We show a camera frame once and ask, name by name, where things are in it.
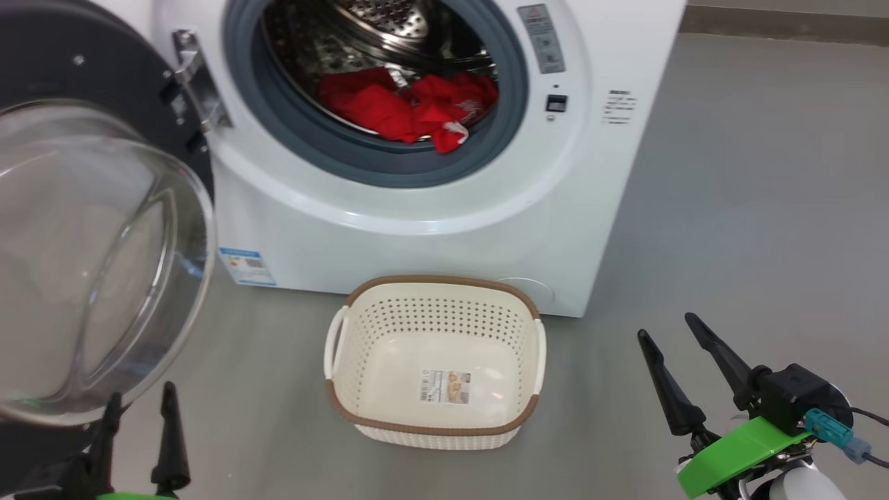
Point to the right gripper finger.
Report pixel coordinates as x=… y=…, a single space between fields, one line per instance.
x=670 y=396
x=722 y=361

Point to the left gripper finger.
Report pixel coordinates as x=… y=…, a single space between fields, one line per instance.
x=170 y=444
x=105 y=437

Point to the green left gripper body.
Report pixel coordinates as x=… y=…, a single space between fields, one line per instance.
x=62 y=482

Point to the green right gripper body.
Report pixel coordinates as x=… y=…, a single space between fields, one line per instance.
x=736 y=451

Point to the black round glass washer door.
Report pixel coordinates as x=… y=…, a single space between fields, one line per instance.
x=104 y=69

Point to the red Bulls jersey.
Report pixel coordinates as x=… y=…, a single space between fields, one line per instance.
x=375 y=111

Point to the cream perforated basket brown rim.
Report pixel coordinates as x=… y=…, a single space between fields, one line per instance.
x=375 y=389

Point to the white printed instruction label sticker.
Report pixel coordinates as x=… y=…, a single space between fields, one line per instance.
x=444 y=386

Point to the white front-load washing machine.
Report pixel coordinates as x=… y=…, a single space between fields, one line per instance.
x=417 y=243

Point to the grey rubber door gasket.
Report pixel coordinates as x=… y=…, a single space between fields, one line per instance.
x=389 y=167

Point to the metal door hinge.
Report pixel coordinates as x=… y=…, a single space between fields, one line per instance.
x=198 y=83

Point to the stainless steel washing machine drum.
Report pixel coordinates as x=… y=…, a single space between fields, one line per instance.
x=361 y=28

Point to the round filter cover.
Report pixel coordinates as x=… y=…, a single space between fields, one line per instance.
x=535 y=288

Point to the blue energy label sticker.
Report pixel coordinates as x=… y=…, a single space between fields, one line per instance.
x=247 y=267

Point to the grey skirting board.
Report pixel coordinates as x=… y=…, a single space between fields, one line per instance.
x=785 y=24

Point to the grey warning sticker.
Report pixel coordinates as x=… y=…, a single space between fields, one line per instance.
x=542 y=38

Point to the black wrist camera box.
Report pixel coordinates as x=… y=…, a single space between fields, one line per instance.
x=799 y=396

